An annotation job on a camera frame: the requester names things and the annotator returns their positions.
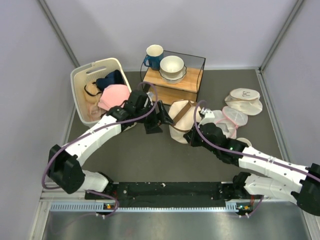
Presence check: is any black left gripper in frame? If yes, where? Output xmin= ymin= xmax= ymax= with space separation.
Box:
xmin=135 ymin=100 xmax=175 ymax=134

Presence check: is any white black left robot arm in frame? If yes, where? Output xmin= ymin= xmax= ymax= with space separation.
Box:
xmin=44 ymin=90 xmax=174 ymax=199

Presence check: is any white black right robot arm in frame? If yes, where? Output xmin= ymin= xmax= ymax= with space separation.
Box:
xmin=183 ymin=123 xmax=320 ymax=216

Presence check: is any pink trimmed mesh bag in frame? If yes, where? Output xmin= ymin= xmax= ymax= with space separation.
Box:
xmin=212 ymin=106 xmax=248 ymax=139

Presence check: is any cream mesh laundry bag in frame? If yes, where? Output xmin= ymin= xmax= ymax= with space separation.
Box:
xmin=224 ymin=88 xmax=263 ymax=116

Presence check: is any pink bra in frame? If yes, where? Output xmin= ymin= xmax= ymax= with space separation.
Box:
xmin=97 ymin=84 xmax=131 ymax=111

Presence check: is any navy blue bra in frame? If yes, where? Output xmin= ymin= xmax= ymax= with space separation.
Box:
xmin=95 ymin=70 xmax=125 ymax=91

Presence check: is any beige bra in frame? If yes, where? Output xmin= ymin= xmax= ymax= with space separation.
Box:
xmin=83 ymin=81 xmax=103 ymax=121

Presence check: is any cream plastic laundry basket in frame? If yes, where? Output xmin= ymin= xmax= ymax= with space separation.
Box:
xmin=70 ymin=57 xmax=132 ymax=128

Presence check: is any yellow mug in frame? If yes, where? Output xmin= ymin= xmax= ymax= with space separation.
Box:
xmin=237 ymin=137 xmax=253 ymax=147

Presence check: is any white scalloped plate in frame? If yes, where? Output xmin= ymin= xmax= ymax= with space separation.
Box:
xmin=159 ymin=66 xmax=187 ymax=84

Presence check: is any white ceramic bowl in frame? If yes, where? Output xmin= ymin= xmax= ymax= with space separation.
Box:
xmin=160 ymin=55 xmax=185 ymax=74

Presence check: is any blue ceramic mug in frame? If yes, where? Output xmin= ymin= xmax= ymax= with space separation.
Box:
xmin=143 ymin=44 xmax=164 ymax=71

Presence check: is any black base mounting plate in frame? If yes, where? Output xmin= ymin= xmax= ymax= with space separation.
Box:
xmin=84 ymin=181 xmax=253 ymax=208

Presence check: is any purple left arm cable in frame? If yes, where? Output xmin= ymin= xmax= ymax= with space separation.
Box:
xmin=42 ymin=81 xmax=160 ymax=217

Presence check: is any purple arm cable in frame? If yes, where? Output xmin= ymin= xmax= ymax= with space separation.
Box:
xmin=193 ymin=100 xmax=320 ymax=218
xmin=42 ymin=81 xmax=160 ymax=217

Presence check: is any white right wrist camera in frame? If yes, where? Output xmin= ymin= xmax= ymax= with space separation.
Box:
xmin=199 ymin=108 xmax=216 ymax=125

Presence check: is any black wire wooden shelf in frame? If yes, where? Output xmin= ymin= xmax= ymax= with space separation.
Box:
xmin=140 ymin=50 xmax=206 ymax=106

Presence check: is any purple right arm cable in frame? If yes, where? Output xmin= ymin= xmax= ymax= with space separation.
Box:
xmin=193 ymin=100 xmax=320 ymax=218

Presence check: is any grey slotted cable duct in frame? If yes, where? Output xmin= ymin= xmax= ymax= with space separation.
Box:
xmin=49 ymin=200 xmax=242 ymax=213

